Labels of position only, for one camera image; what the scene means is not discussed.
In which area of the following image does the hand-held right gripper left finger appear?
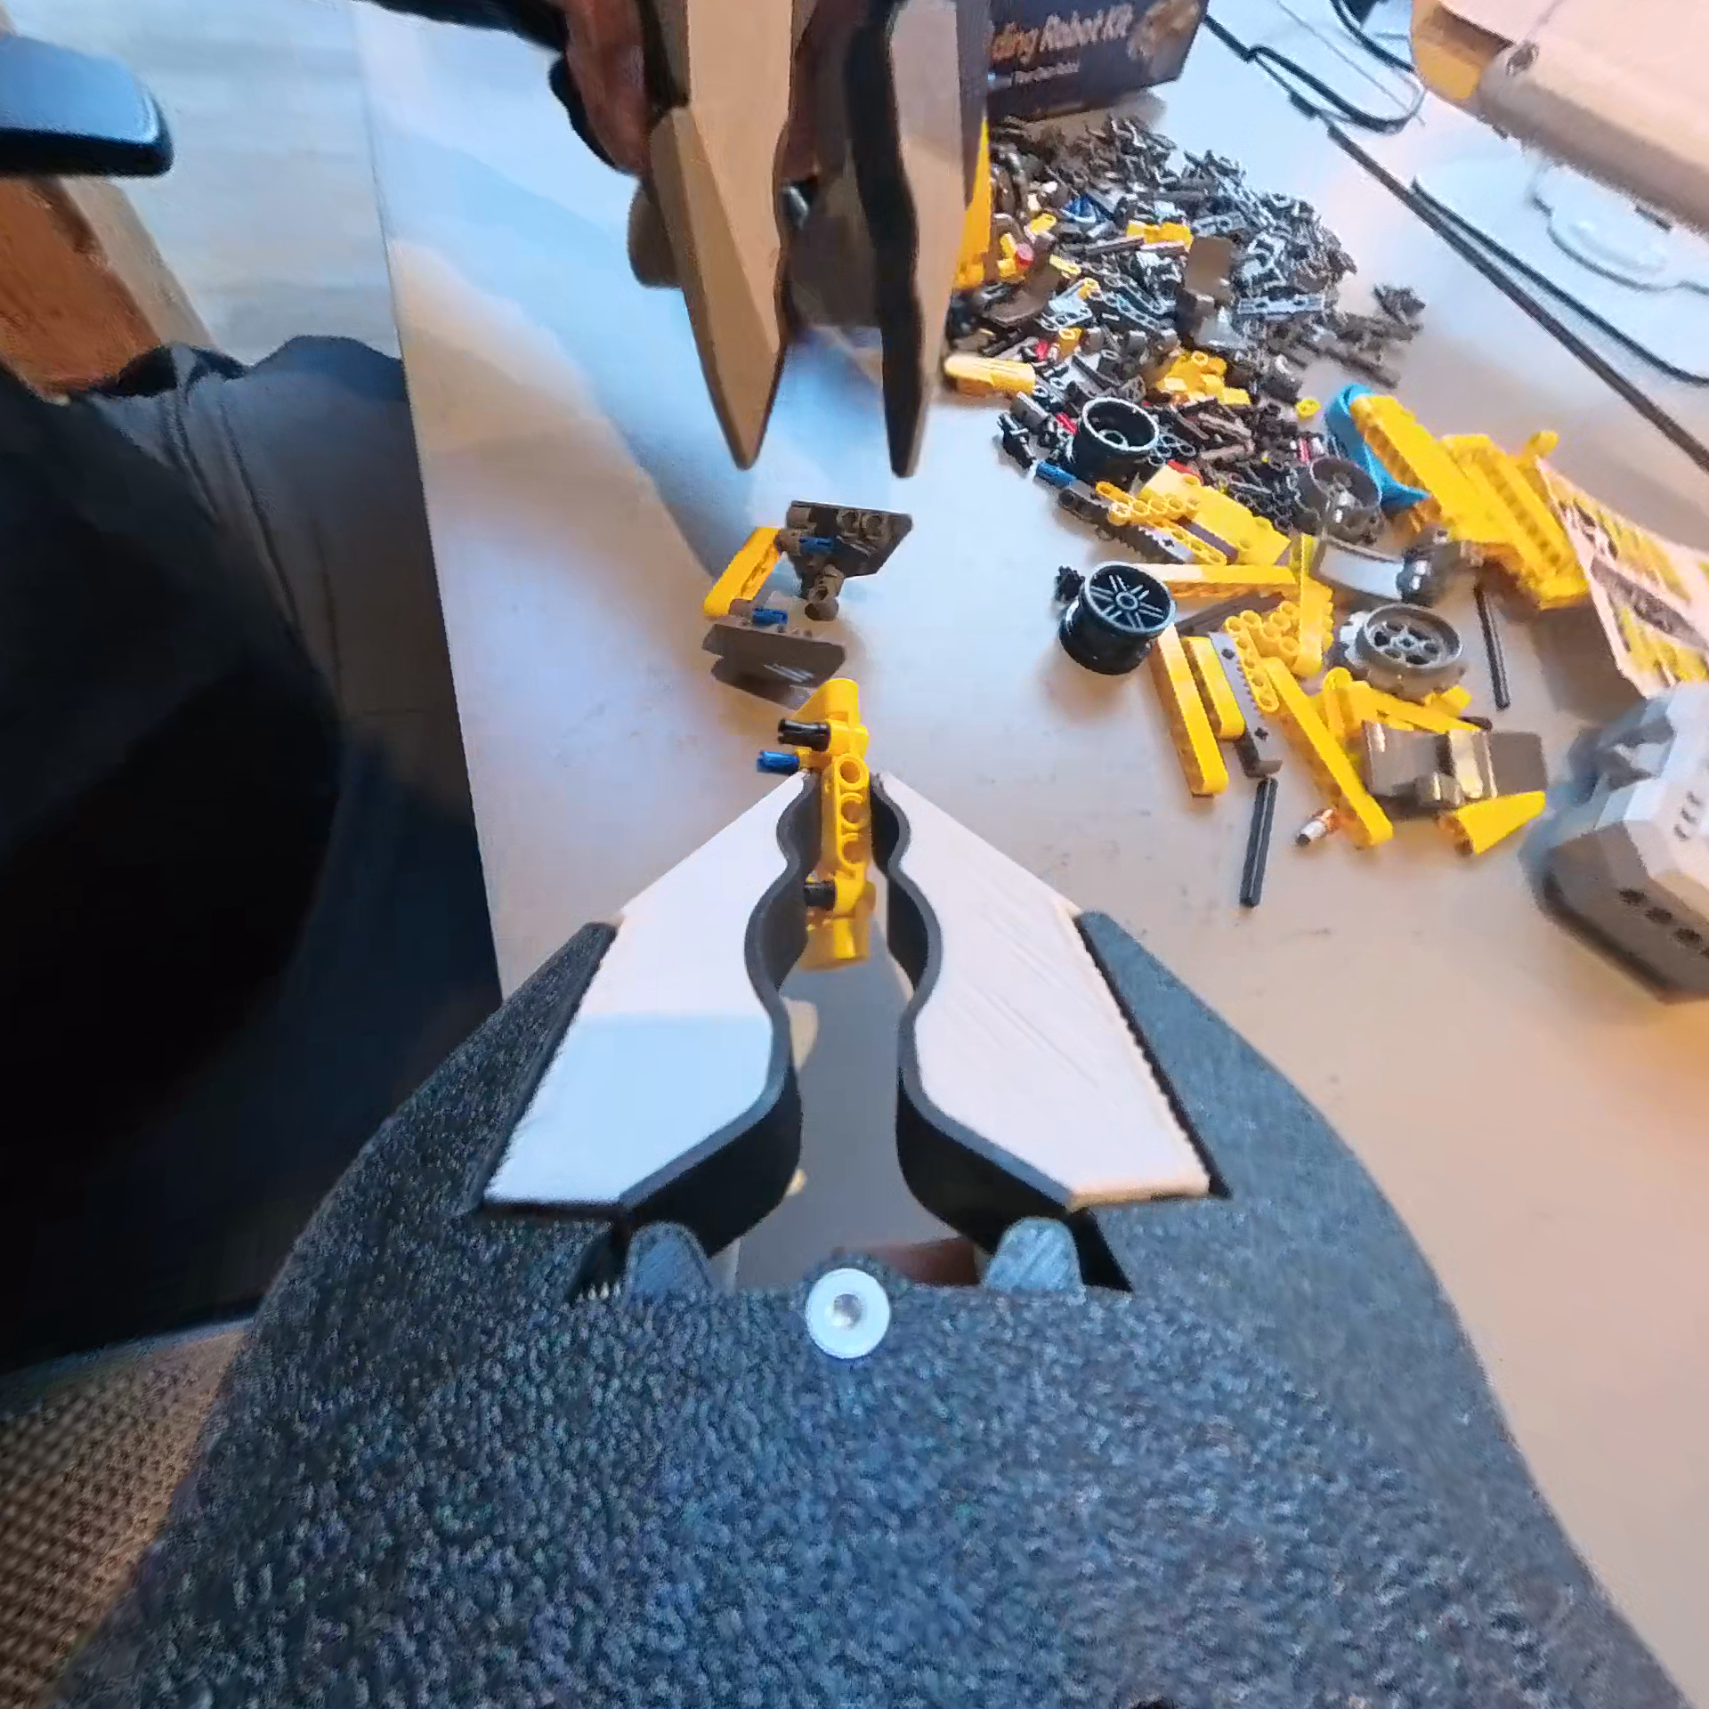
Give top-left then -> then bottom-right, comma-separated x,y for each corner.
484,776 -> 819,1260

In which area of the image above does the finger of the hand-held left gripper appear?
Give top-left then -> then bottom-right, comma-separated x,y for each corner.
641,0 -> 805,471
846,0 -> 994,481

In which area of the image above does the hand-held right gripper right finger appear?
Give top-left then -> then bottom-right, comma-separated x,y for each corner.
868,770 -> 1214,1257

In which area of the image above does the yellow beam frame with pins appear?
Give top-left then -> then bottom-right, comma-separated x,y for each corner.
758,675 -> 883,972

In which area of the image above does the grey and yellow brick assembly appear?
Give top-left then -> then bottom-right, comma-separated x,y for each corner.
700,499 -> 915,709

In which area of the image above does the grey desk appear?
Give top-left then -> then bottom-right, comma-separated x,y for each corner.
353,0 -> 1709,1696

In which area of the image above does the wooden desk leg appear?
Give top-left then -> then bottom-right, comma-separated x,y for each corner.
0,173 -> 216,394

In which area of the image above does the person's left hand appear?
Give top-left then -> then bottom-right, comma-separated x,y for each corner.
551,0 -> 658,175

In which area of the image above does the dark blue kit box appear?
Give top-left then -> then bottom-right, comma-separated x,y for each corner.
989,0 -> 1210,121

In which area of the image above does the pile of building brick pieces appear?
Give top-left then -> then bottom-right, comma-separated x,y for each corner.
940,114 -> 1596,857

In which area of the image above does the black deep wheel rim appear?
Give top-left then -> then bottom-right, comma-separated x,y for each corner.
1071,396 -> 1164,484

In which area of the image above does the black spoked wheel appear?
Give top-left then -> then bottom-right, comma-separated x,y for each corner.
1057,562 -> 1179,675

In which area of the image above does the blue curved panel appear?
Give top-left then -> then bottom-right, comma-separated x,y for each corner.
1324,385 -> 1423,514

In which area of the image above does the person's dark clothing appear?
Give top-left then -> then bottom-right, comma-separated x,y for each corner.
0,340 -> 502,1377

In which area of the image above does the grey angled brick block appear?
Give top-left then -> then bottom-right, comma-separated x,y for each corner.
1360,725 -> 1548,810

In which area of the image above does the yellow wedge piece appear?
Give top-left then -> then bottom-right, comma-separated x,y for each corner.
1439,790 -> 1548,857

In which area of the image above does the dark grey wheel rim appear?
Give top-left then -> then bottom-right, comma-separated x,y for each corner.
1302,455 -> 1384,534

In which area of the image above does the light grey wheel rim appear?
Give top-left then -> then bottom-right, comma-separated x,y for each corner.
1341,604 -> 1466,698

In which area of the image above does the grey battery box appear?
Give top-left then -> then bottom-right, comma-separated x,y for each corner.
1522,687 -> 1709,996

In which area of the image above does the black office chair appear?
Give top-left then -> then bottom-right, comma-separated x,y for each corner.
0,32 -> 179,180

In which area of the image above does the brown cardboard box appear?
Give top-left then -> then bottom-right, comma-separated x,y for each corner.
1412,0 -> 1709,235

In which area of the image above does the instruction booklet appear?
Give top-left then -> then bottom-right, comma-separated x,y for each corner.
1536,459 -> 1709,695

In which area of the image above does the black cable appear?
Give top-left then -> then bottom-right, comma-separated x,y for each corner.
1202,0 -> 1709,475

